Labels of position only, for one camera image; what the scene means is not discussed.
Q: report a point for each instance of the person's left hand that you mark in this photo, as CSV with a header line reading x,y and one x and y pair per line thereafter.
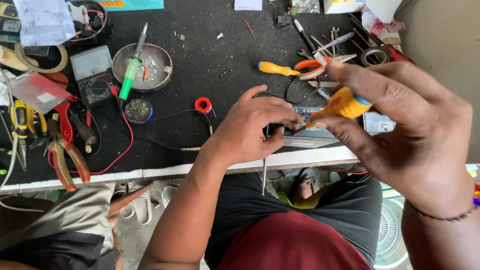
x,y
240,131

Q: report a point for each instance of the person's right hand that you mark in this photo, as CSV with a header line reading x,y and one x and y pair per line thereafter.
x,y
420,142

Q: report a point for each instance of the grey portable radio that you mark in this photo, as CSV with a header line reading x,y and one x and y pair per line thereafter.
x,y
311,139

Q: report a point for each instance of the red solder spool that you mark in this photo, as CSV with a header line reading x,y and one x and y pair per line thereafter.
x,y
200,101

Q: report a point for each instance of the silver telescopic antenna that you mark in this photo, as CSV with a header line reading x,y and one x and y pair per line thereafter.
x,y
264,176

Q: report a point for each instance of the plain yellow screwdriver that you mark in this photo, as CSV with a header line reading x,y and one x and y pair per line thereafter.
x,y
275,68

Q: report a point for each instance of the person's black shorts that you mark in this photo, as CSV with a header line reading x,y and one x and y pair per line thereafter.
x,y
255,202

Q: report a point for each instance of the green sandal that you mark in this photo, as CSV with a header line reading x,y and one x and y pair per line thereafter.
x,y
285,198

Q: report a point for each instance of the person's foot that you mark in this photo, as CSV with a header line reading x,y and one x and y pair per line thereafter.
x,y
303,187

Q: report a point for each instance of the flat metal blade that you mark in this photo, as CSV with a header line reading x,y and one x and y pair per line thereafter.
x,y
320,84

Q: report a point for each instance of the orange needle-nose pliers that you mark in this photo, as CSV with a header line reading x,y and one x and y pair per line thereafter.
x,y
311,63

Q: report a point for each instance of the white electric fan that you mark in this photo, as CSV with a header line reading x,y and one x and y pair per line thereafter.
x,y
390,236

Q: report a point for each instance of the small metal wrench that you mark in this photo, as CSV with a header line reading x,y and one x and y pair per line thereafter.
x,y
304,54

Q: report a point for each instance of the dark tape roll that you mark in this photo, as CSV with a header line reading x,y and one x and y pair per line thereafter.
x,y
365,58

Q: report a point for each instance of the round metal dish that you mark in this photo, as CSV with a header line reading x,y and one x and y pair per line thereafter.
x,y
157,71

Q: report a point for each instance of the round flux tin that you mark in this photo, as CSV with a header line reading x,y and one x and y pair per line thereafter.
x,y
138,110

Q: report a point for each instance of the small red pen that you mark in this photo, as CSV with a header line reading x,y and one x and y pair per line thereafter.
x,y
249,27

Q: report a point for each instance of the small metal scrap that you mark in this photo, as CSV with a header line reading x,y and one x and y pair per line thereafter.
x,y
180,36

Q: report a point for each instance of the black marker with white cap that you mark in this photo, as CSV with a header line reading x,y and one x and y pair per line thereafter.
x,y
304,35

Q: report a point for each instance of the white sandal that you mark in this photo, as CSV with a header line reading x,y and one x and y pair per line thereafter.
x,y
125,210
142,206

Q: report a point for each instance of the person's dark red shirt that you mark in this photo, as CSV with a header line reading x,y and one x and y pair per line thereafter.
x,y
292,243

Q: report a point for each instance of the heap of metal tools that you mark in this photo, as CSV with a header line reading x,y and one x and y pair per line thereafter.
x,y
356,33

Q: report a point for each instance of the white folded paper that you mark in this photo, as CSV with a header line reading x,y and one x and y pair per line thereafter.
x,y
248,4

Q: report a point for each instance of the brown wooden stick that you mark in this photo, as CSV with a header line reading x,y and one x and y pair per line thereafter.
x,y
127,202

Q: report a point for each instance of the white plastic bag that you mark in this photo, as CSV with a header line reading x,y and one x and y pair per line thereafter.
x,y
384,9

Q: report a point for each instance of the clear plastic bag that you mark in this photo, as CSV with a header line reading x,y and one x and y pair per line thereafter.
x,y
305,5

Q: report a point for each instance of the black analog multimeter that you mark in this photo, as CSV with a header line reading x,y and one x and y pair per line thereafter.
x,y
95,88

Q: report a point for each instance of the white cardboard box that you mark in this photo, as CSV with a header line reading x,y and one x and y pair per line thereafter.
x,y
343,5

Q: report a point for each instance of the teal cardboard box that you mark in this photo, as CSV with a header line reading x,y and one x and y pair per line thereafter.
x,y
135,3

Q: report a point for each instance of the clear plastic case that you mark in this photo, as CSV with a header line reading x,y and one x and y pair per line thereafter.
x,y
37,92

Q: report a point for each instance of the yellow and black screwdriver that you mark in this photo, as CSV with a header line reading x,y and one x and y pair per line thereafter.
x,y
19,120

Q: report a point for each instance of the printed paper sheet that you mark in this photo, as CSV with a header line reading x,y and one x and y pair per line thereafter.
x,y
43,20

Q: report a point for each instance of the beige tape roll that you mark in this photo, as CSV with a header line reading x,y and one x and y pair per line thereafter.
x,y
22,62

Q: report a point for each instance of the grey meter device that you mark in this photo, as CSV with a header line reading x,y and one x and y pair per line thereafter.
x,y
9,22

